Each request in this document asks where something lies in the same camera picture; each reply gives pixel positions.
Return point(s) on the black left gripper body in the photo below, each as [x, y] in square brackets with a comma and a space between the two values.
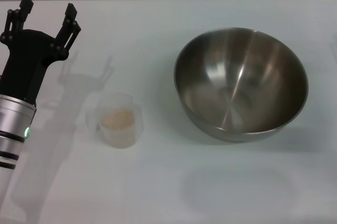
[26, 58]

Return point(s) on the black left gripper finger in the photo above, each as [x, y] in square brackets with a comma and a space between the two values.
[70, 13]
[25, 4]

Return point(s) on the white rice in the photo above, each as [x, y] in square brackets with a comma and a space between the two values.
[118, 118]

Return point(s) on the clear plastic measuring cup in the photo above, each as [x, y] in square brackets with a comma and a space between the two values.
[121, 137]

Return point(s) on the stainless steel mixing bowl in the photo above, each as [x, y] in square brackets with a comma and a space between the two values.
[237, 81]

